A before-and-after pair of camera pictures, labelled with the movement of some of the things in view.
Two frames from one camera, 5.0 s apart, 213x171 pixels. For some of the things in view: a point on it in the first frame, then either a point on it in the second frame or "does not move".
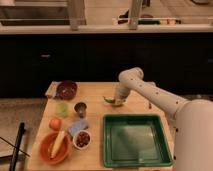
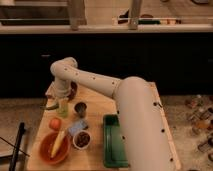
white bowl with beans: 82,139 does not move
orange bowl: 63,152 does not move
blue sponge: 78,126 does not move
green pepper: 110,100 to 55,106
